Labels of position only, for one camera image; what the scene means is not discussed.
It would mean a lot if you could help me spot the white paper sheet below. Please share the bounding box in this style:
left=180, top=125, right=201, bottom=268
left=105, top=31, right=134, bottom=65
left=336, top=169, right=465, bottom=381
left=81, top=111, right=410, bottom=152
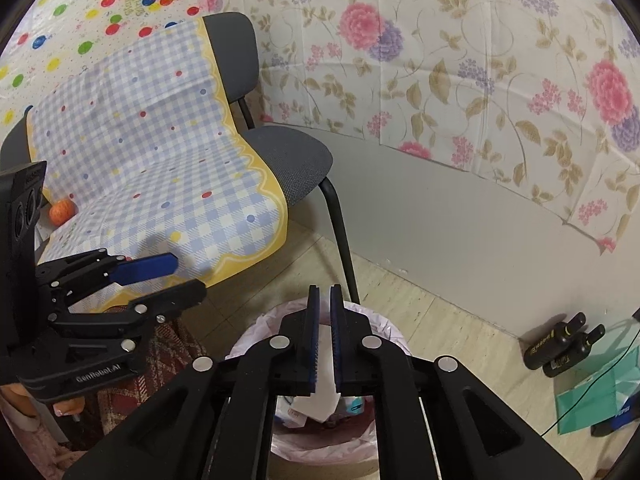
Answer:
left=287, top=322, right=342, bottom=424

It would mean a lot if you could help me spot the floral print sheet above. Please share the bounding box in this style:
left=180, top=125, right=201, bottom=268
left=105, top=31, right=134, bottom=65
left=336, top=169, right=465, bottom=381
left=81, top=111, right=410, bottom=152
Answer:
left=200, top=0, right=640, bottom=256

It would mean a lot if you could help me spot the pink fluffy cloth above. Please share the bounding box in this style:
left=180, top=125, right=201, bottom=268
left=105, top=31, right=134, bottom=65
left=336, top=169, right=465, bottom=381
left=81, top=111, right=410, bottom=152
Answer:
left=0, top=385, right=101, bottom=480

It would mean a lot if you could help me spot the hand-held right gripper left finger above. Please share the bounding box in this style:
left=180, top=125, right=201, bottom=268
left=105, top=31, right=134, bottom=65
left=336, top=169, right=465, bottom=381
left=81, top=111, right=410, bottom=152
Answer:
left=62, top=285, right=321, bottom=480

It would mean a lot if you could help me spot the balloon print plastic sheet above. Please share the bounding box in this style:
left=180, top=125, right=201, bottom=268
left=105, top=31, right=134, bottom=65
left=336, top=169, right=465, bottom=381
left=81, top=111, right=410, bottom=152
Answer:
left=0, top=0, right=211, bottom=131

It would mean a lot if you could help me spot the bin with pink liner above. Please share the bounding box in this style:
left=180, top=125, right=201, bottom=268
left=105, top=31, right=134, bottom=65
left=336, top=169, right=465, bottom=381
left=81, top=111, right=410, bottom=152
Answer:
left=225, top=297, right=413, bottom=463

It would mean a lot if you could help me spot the thin black cable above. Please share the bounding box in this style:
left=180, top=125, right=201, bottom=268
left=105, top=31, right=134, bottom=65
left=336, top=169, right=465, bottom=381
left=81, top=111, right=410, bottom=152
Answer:
left=542, top=330, right=640, bottom=436

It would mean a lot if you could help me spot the grey chair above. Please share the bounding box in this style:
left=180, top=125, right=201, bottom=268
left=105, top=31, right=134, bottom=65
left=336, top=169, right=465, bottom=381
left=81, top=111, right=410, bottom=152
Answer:
left=0, top=11, right=361, bottom=306

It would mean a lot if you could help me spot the dark blue object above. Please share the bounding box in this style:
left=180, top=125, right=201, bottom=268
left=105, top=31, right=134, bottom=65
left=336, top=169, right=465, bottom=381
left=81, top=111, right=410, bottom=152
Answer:
left=590, top=400, right=634, bottom=438

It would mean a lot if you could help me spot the red patterned cloth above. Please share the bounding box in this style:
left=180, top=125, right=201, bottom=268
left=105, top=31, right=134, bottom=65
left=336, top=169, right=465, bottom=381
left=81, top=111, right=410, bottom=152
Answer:
left=97, top=317, right=208, bottom=436

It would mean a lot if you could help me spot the orange fruit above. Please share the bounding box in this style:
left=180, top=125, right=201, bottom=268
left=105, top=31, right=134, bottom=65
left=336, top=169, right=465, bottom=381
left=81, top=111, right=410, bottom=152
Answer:
left=49, top=199, right=77, bottom=225

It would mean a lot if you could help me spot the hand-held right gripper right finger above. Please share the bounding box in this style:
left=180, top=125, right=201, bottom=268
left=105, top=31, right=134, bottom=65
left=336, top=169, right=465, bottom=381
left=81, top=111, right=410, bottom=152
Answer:
left=329, top=284, right=593, bottom=480

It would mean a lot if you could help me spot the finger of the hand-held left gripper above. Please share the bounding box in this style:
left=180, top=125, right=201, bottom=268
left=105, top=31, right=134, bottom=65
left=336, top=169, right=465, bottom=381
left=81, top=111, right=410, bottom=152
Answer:
left=49, top=279, right=208, bottom=352
left=36, top=248, right=180, bottom=307

